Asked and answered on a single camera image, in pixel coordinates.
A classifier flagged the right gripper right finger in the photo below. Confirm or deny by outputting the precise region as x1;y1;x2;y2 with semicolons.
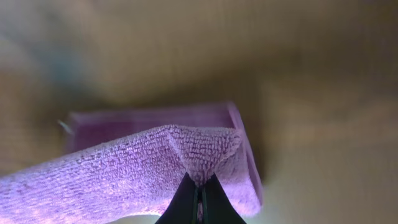
201;174;246;224

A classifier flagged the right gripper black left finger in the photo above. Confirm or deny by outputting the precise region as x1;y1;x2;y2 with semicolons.
155;172;198;224

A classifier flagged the purple microfibre cloth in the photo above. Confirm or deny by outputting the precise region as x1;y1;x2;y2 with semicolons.
1;103;262;223

